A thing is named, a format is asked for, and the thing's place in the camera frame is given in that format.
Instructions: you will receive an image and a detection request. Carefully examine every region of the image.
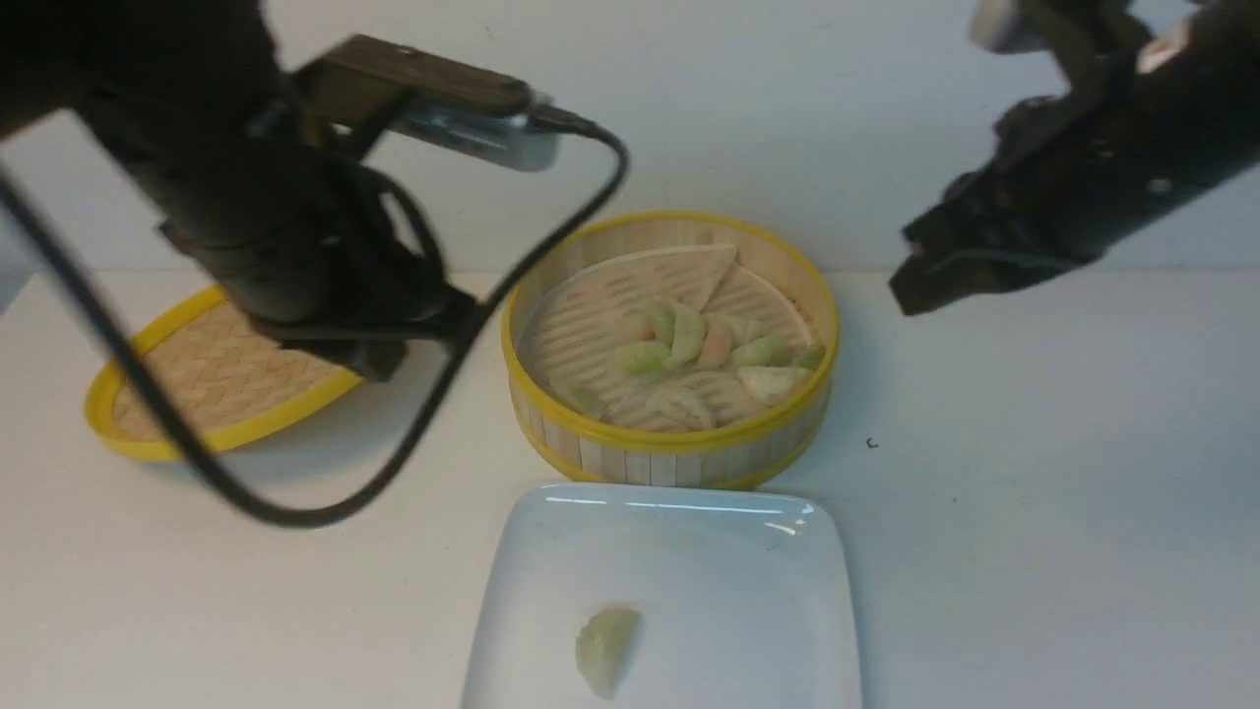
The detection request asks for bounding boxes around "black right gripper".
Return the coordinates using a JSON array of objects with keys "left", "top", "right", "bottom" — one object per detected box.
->
[{"left": 888, "top": 94, "right": 1162, "bottom": 317}]

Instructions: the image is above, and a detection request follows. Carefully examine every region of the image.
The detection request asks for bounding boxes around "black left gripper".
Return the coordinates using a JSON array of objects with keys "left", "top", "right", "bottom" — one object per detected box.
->
[{"left": 158, "top": 149, "right": 478, "bottom": 382}]

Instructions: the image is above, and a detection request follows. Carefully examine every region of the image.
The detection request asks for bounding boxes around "long green dumpling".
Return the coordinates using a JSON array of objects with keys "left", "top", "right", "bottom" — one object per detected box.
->
[{"left": 573, "top": 607, "right": 643, "bottom": 700}]

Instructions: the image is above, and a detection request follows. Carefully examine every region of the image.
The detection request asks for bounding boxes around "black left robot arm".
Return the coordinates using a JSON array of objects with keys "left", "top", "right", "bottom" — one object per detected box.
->
[{"left": 3, "top": 1, "right": 478, "bottom": 382}]

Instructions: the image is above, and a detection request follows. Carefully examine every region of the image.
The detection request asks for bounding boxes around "white square plate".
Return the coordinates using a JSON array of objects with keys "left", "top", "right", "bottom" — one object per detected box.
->
[{"left": 461, "top": 484, "right": 864, "bottom": 708}]

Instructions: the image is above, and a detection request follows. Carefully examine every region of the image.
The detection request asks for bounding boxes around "yellow rimmed woven steamer lid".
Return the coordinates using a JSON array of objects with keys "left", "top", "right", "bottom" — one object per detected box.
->
[{"left": 83, "top": 287, "right": 362, "bottom": 462}]

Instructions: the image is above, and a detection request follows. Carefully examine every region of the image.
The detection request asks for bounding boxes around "small green dumpling right edge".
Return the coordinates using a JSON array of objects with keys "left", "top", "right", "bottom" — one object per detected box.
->
[{"left": 791, "top": 343, "right": 827, "bottom": 372}]

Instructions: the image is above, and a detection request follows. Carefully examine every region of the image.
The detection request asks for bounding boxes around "pale green dumpling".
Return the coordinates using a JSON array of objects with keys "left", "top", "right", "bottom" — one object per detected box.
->
[{"left": 728, "top": 335, "right": 793, "bottom": 368}]

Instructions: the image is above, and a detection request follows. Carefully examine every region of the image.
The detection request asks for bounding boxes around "white pleated dumpling right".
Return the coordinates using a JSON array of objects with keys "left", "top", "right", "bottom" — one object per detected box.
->
[{"left": 736, "top": 366, "right": 813, "bottom": 407}]

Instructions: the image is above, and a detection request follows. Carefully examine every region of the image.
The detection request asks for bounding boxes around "white pleated dumpling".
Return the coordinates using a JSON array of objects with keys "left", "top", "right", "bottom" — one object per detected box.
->
[
  {"left": 736, "top": 366, "right": 813, "bottom": 407},
  {"left": 645, "top": 385, "right": 719, "bottom": 431}
]

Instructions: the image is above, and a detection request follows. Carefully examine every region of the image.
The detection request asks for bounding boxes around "green curved dumpling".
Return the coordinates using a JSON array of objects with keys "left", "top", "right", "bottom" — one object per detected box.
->
[{"left": 611, "top": 341, "right": 672, "bottom": 380}]

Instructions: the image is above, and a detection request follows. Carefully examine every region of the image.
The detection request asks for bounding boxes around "pink and white dumpling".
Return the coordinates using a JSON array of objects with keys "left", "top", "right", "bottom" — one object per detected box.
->
[{"left": 696, "top": 320, "right": 736, "bottom": 369}]

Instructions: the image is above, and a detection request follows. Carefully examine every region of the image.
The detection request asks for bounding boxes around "small green dumpling back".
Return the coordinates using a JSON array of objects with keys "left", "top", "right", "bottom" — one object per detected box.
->
[{"left": 648, "top": 301, "right": 708, "bottom": 372}]

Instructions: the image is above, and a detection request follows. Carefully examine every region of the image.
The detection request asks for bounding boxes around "yellow rimmed bamboo steamer basket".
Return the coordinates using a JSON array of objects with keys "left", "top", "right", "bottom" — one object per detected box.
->
[{"left": 501, "top": 212, "right": 840, "bottom": 489}]

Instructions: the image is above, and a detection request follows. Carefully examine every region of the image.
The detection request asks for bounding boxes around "white pleated dumpling front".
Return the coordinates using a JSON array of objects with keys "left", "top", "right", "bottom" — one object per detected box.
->
[{"left": 645, "top": 385, "right": 719, "bottom": 431}]

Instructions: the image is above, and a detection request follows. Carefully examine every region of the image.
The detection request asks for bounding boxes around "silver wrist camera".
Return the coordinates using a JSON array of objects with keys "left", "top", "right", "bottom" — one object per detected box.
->
[{"left": 292, "top": 34, "right": 559, "bottom": 173}]

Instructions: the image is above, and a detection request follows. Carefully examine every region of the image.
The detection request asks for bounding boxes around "black camera cable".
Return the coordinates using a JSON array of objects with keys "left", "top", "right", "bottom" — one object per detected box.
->
[{"left": 0, "top": 103, "right": 631, "bottom": 530}]

